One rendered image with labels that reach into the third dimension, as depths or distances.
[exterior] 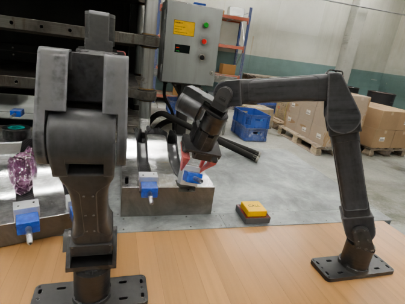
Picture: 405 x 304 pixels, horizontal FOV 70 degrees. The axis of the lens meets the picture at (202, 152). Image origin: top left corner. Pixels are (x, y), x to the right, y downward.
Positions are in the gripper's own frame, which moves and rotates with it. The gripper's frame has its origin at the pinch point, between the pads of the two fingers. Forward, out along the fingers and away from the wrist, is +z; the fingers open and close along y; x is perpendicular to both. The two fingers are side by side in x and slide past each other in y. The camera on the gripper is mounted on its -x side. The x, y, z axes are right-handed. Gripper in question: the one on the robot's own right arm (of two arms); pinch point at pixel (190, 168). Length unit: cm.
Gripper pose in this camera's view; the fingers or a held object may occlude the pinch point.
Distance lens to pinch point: 82.0
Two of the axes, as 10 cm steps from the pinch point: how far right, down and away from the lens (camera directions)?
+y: -9.2, -1.9, -3.3
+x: 1.3, 6.6, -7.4
